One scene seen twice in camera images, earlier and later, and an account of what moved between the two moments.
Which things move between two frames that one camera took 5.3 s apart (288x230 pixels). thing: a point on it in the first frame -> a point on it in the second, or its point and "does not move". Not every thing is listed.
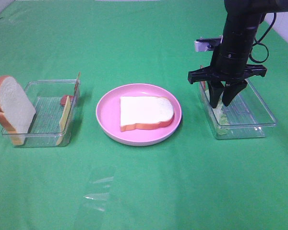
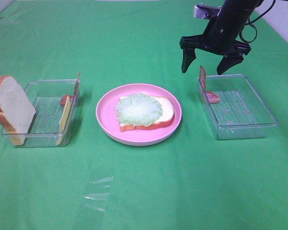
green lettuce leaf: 221,114 -> 138,109
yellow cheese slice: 64,120 does not move
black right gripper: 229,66 -> 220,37
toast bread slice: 12,105 does not move
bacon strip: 63,98 does not move
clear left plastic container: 54,101 does not move
